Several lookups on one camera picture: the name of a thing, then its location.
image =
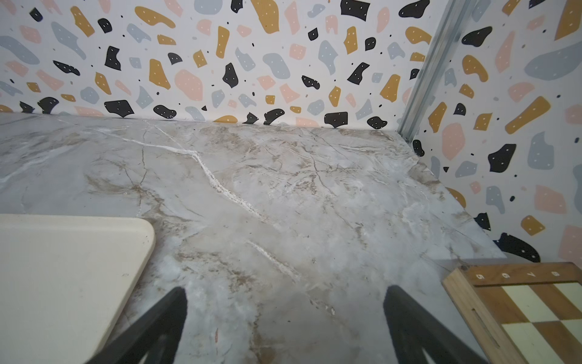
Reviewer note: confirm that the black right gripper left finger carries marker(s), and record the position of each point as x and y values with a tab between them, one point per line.
154	337

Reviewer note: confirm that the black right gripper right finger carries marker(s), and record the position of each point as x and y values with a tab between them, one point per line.
417	336

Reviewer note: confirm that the beige plastic tray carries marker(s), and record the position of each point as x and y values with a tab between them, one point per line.
65	281

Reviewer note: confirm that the wooden chessboard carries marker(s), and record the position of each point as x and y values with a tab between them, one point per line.
521	313

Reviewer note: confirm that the metal corner post right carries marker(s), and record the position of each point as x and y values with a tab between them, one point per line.
455	17

